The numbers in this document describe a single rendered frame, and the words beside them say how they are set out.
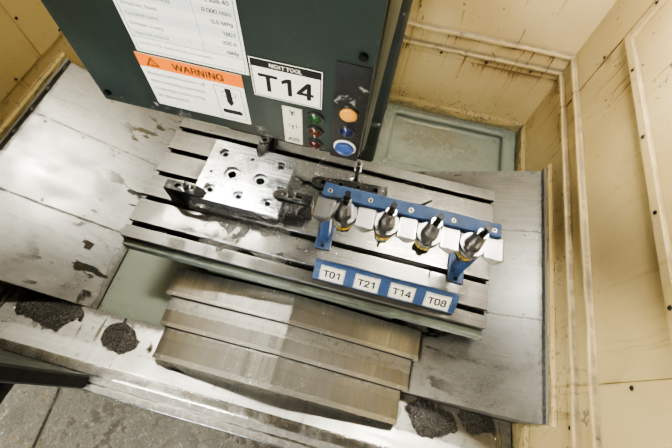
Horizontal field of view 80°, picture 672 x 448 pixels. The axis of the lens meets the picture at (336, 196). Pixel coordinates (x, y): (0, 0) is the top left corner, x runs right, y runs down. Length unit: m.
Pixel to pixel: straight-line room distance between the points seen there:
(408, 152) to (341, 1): 1.53
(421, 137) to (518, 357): 1.06
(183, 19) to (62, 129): 1.44
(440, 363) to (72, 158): 1.58
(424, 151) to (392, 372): 1.02
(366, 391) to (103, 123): 1.48
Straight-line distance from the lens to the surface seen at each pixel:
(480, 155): 2.04
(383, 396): 1.46
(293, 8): 0.47
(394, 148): 1.93
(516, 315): 1.50
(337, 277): 1.26
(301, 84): 0.54
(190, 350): 1.49
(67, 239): 1.78
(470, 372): 1.46
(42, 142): 1.93
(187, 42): 0.57
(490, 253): 1.07
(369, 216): 1.03
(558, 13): 1.73
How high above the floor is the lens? 2.14
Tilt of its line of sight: 62 degrees down
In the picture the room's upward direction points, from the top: 7 degrees clockwise
